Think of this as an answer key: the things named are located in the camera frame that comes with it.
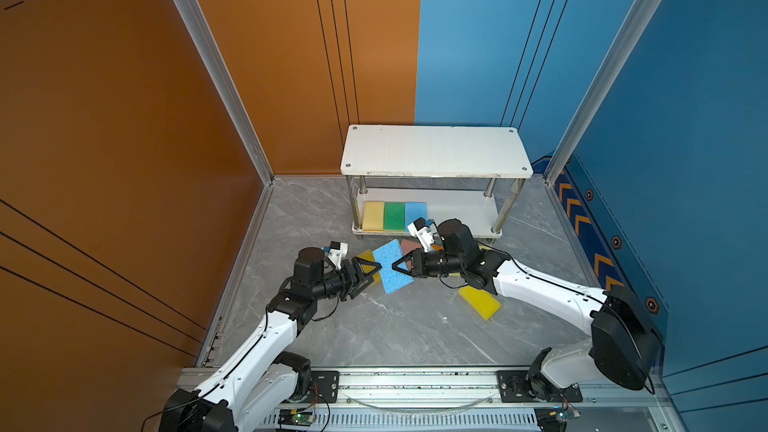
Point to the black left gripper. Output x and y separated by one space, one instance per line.
351 279

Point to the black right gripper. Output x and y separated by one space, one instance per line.
418 263

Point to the blue sponge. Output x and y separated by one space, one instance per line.
415 211
386 255

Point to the green sponge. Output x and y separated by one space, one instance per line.
394 217

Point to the pale yellow sponge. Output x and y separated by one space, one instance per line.
373 216

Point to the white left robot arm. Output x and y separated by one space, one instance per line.
262 374

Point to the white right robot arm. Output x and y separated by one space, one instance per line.
622 343

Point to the white two-tier shelf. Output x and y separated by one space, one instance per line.
494 154

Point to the pink sponge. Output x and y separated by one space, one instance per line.
407 246

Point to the bright yellow sponge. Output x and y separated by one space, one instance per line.
481 301

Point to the green circuit board left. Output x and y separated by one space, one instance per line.
295 418

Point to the green circuit board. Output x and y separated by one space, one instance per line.
295 418
555 419

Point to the green circuit board right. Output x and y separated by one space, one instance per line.
555 419

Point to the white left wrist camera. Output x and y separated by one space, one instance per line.
335 254

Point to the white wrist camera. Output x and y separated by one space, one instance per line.
335 254
422 231

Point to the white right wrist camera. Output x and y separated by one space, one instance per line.
422 231

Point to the aluminium front rail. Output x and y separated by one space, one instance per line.
460 399

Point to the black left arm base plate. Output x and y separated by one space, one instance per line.
323 386

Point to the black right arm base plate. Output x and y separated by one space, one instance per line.
516 386

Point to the aluminium corner post left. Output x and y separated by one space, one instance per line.
205 43

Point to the aluminium corner post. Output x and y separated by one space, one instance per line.
205 43
631 30

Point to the aluminium corner post right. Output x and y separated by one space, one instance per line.
631 30

